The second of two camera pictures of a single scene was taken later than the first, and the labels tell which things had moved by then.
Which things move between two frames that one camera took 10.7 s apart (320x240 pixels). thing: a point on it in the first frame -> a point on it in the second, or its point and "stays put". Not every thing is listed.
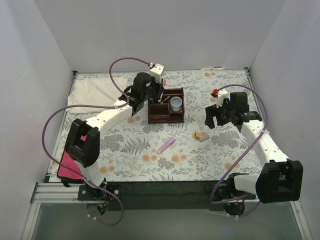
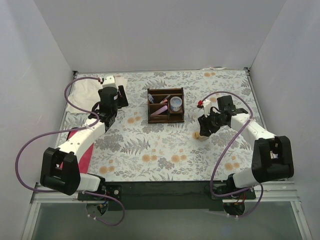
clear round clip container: [175, 103] stays put
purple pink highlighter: [165, 145] -> [158, 112]
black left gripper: [155, 88] -> [122, 95]
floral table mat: [170, 140] stays put
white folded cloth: [99, 91] stays put
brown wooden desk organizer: [168, 107] stays put
